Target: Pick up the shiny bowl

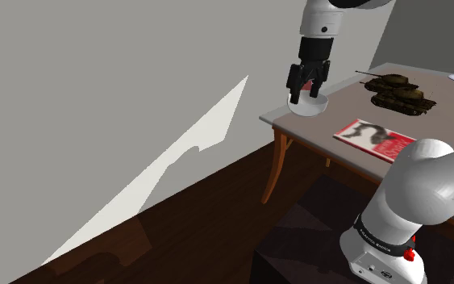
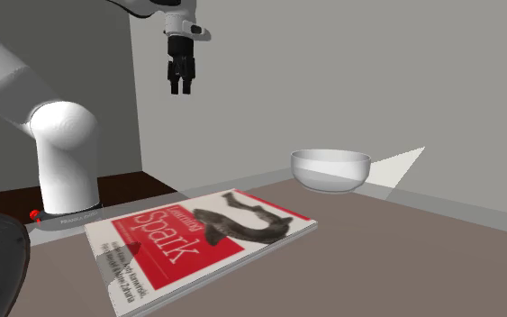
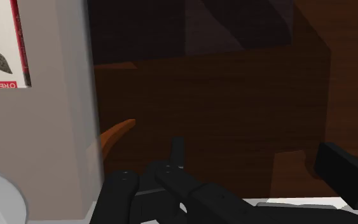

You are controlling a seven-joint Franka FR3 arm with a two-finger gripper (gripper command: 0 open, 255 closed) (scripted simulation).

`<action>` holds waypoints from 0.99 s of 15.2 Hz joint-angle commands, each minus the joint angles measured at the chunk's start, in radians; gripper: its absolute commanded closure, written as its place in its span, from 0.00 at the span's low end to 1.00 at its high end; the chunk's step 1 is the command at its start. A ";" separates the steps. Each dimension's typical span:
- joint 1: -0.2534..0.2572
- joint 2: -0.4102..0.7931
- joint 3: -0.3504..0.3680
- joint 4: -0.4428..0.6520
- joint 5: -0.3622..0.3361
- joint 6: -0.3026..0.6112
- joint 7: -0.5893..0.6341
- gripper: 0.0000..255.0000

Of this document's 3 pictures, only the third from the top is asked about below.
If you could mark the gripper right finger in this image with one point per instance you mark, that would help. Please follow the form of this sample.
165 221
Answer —
343 170

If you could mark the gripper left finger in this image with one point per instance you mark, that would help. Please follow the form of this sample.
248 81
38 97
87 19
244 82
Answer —
178 189

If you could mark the orange curved wooden piece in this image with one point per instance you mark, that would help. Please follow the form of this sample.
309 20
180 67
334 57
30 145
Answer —
113 133

